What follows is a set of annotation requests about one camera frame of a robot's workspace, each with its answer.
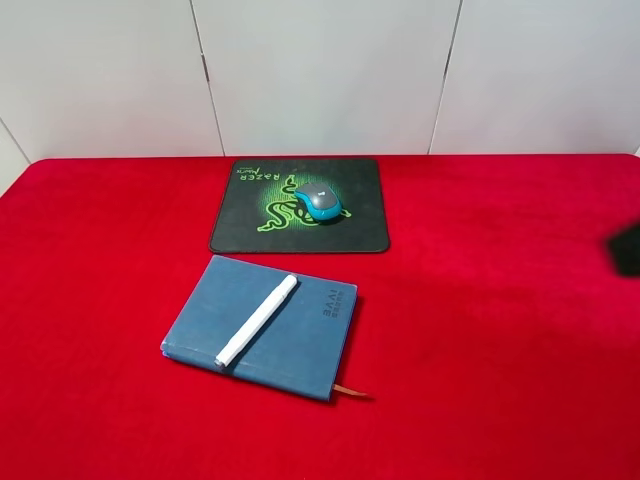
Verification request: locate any red velvet table cloth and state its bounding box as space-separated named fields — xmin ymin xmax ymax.
xmin=1 ymin=154 xmax=639 ymax=479

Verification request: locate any grey blue wireless mouse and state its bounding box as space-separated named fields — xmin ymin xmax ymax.
xmin=294 ymin=182 xmax=343 ymax=223

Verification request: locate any blue hardcover notebook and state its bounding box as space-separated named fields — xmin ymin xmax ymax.
xmin=161 ymin=256 xmax=366 ymax=401

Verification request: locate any white pen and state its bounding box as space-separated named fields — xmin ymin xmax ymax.
xmin=214 ymin=274 xmax=298 ymax=370

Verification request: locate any black green mouse pad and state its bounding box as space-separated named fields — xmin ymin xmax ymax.
xmin=209 ymin=157 xmax=390 ymax=254

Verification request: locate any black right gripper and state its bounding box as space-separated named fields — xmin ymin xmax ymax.
xmin=606 ymin=222 xmax=640 ymax=276

